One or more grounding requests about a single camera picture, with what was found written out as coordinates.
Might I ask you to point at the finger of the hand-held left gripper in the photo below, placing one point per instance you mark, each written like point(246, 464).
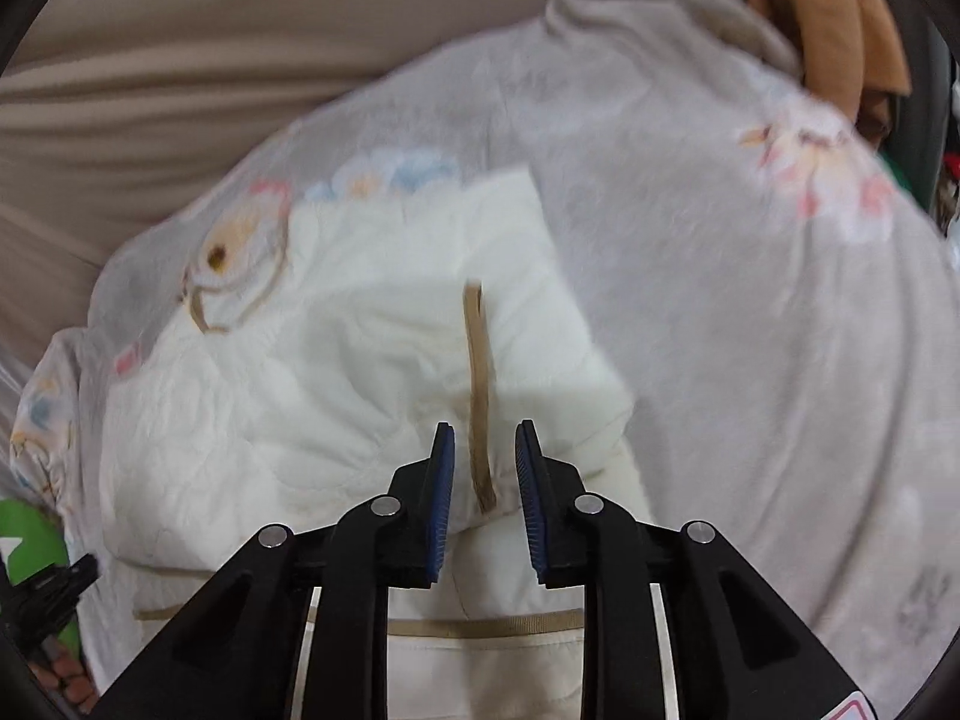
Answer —
point(52, 592)

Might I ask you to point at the orange cloth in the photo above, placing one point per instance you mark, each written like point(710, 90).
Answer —
point(825, 15)

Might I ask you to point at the grey floral fleece blanket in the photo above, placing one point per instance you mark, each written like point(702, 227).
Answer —
point(712, 315)

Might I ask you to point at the green plush pillow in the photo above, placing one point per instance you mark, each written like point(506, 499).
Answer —
point(30, 532)

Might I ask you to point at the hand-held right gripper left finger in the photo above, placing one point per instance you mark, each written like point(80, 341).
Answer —
point(441, 502)

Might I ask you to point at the white quilted comforter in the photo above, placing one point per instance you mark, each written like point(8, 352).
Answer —
point(337, 360)

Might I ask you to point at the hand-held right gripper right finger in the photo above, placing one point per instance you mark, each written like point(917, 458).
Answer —
point(529, 502)

